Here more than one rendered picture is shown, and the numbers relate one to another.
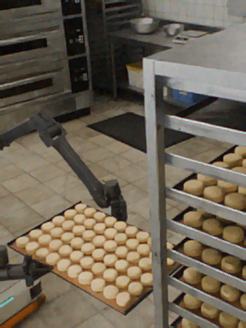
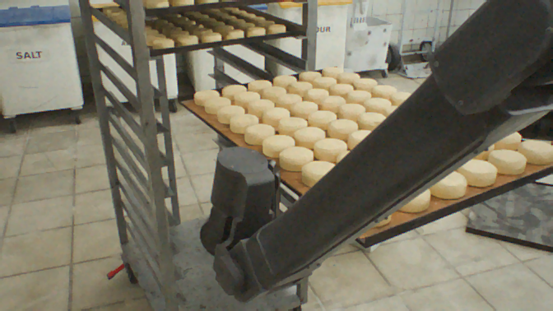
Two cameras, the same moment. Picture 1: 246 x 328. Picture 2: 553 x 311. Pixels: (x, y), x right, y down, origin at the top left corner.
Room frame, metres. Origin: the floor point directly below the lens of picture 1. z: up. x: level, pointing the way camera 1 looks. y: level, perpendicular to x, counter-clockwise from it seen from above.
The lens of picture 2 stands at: (2.28, 0.32, 1.35)
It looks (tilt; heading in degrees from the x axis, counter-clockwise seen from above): 27 degrees down; 199
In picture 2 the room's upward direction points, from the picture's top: straight up
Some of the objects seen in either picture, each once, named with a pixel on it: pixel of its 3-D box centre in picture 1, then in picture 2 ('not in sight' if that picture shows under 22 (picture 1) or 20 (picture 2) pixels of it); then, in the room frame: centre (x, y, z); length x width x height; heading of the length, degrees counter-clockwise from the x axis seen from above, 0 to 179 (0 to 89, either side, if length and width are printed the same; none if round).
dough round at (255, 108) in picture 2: (143, 249); (261, 108); (1.44, -0.01, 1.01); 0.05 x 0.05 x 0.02
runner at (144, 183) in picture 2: not in sight; (138, 171); (1.11, -0.55, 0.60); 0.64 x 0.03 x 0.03; 49
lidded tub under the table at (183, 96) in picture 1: (193, 86); not in sight; (5.59, -0.73, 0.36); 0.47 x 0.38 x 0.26; 130
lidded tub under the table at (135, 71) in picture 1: (148, 73); not in sight; (6.26, -0.20, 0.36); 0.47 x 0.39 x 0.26; 126
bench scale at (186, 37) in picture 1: (190, 38); not in sight; (5.59, -0.69, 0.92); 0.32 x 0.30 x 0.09; 135
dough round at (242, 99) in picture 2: not in sight; (247, 99); (1.41, -0.05, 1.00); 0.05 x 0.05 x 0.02
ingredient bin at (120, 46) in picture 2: not in sight; (133, 53); (-0.75, -1.83, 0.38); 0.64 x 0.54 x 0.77; 39
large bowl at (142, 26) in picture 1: (144, 26); not in sight; (6.25, -0.19, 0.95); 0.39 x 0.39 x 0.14
